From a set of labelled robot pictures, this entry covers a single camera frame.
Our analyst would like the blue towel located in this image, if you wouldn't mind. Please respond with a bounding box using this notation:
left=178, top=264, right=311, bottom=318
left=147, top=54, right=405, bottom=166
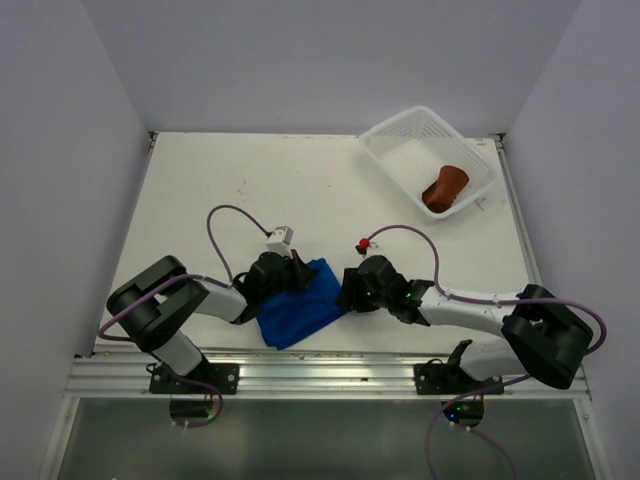
left=257, top=258, right=346, bottom=350

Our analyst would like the brown orange towel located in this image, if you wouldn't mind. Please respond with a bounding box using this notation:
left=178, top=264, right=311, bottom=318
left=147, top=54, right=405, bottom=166
left=421, top=165, right=469, bottom=214

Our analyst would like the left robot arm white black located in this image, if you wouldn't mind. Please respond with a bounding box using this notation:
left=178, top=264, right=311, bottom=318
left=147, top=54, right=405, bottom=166
left=98, top=251, right=317, bottom=393

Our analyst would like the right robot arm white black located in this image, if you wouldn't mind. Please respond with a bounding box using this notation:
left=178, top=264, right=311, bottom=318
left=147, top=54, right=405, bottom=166
left=336, top=255, right=593, bottom=393

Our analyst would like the white plastic basket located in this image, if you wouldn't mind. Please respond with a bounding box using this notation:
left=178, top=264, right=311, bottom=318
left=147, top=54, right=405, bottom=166
left=360, top=106, right=498, bottom=221

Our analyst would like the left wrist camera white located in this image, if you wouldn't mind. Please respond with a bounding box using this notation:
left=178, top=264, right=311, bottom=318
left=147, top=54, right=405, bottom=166
left=266, top=226, right=294, bottom=257

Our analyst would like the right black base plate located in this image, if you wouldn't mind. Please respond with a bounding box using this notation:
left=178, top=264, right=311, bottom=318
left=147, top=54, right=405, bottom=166
left=413, top=340, right=504, bottom=395

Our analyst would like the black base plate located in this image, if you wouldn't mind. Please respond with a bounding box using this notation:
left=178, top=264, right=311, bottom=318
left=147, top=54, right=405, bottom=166
left=145, top=362, right=240, bottom=395
left=413, top=340, right=504, bottom=395

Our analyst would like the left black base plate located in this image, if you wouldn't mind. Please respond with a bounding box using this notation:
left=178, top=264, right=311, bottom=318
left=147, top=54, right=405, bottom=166
left=145, top=362, right=240, bottom=395

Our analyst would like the aluminium front rail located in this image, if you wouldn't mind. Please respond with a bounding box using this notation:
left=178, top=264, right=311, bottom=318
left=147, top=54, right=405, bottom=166
left=63, top=349, right=591, bottom=401

